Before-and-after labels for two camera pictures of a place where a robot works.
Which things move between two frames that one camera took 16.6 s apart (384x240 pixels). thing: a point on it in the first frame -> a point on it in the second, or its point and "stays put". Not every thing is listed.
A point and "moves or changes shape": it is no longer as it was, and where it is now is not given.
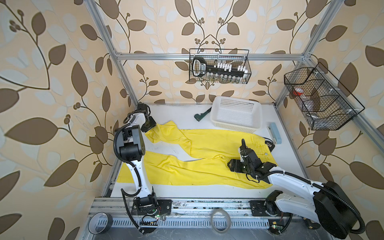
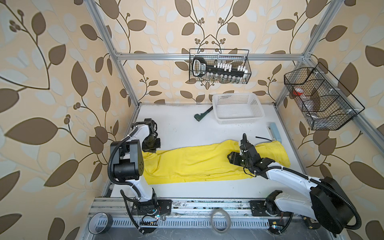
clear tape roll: (228, 221) stays put
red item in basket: (295, 93) stays put
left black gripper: (152, 124) -> (157, 146)
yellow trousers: (216, 148) moves or changes shape
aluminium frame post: (332, 8) stays put
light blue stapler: (275, 134) stays put
